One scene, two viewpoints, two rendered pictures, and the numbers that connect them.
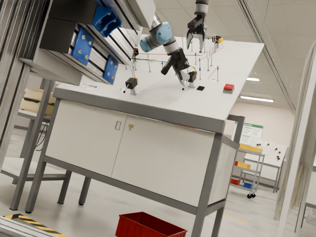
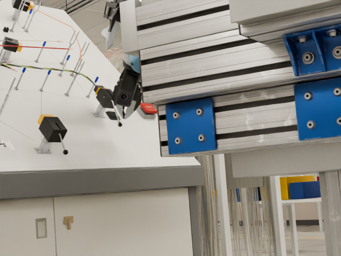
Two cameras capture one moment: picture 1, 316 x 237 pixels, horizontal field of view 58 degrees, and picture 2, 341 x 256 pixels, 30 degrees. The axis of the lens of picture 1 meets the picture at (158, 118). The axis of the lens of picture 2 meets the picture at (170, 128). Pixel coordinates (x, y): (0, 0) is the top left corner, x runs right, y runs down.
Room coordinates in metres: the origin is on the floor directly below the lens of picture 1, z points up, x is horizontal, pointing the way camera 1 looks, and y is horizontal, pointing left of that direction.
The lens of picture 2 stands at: (0.86, 1.75, 0.79)
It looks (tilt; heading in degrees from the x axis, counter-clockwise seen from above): 6 degrees up; 289
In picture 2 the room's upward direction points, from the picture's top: 4 degrees counter-clockwise
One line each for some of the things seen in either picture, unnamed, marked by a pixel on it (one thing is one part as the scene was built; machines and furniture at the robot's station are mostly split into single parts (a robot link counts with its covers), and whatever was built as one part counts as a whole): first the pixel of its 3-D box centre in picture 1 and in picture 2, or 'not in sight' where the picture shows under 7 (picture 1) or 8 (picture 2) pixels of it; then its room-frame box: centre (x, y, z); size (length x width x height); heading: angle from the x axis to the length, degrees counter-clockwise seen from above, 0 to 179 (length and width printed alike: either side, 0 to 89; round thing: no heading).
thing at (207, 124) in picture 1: (128, 107); (55, 183); (1.73, 0.19, 0.83); 1.18 x 0.05 x 0.06; 65
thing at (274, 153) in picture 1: (263, 163); not in sight; (9.98, -3.92, 0.83); 1.18 x 0.72 x 1.65; 58
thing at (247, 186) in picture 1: (236, 168); not in sight; (6.47, -1.97, 0.54); 0.99 x 0.50 x 1.08; 59
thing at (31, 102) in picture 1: (45, 102); not in sight; (2.22, 0.87, 0.76); 0.30 x 0.21 x 0.20; 158
